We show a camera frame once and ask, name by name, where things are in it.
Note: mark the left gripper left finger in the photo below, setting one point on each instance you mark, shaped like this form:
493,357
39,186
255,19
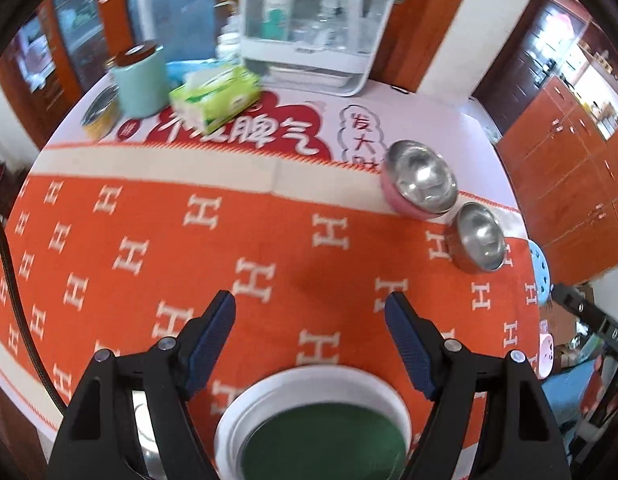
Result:
128,418

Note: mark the wide steel bowl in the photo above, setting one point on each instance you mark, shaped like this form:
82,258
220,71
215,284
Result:
146,436

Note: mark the dark steel bowl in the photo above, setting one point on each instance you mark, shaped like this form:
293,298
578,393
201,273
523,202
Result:
475,240

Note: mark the large white plate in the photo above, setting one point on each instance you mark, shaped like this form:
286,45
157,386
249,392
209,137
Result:
296,387

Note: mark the pink steel bowl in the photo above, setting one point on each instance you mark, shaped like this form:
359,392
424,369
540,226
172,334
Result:
417,182

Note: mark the green plate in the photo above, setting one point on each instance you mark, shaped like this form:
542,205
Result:
324,441

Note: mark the pink plastic stool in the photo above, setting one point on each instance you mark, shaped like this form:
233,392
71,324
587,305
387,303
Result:
545,361

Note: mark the blue plastic stool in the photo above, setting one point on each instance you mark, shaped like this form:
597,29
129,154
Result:
541,272

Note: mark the orange H pattern cloth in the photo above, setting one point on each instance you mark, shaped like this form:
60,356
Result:
117,246

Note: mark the red white table mat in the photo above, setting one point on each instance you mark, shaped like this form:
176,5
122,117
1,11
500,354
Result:
283,122

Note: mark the green tissue pack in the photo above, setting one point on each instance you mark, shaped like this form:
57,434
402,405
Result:
210,98

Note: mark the mint green canister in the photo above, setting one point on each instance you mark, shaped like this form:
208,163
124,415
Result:
140,75

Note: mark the white storage box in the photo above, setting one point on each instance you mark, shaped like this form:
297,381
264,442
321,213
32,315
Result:
326,46

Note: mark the wooden wall cabinet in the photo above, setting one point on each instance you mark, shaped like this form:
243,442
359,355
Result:
557,111

